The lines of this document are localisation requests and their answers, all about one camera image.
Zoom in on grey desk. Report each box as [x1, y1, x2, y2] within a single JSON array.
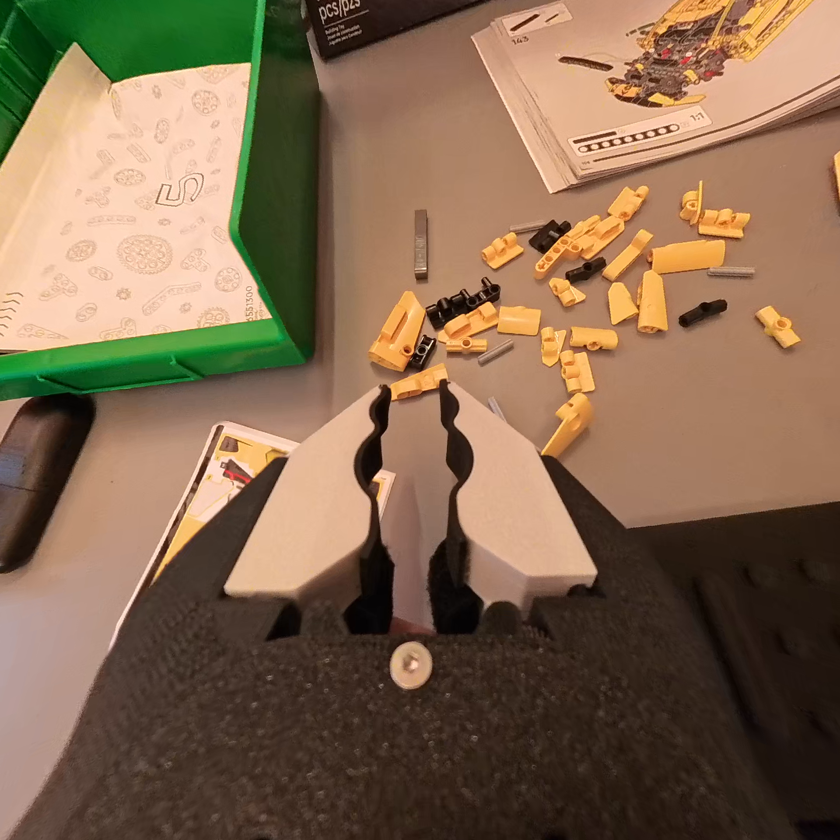
[[0, 0, 840, 815]]

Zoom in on pile of yellow brick pieces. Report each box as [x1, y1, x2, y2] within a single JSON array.
[[367, 182, 803, 460]]

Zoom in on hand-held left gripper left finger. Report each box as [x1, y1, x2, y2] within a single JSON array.
[[224, 385, 396, 636]]

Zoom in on instruction booklet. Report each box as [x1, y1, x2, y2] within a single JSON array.
[[471, 0, 840, 194]]

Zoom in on white printed paper bag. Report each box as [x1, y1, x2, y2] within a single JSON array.
[[0, 42, 273, 355]]

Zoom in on green storage bin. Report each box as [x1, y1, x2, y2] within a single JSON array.
[[0, 0, 322, 403]]

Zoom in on toy car set box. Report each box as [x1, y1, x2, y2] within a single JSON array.
[[305, 0, 500, 61]]

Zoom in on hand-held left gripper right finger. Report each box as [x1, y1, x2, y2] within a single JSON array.
[[427, 379, 599, 636]]

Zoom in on sticker sheet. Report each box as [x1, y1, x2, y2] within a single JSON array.
[[112, 421, 398, 647]]

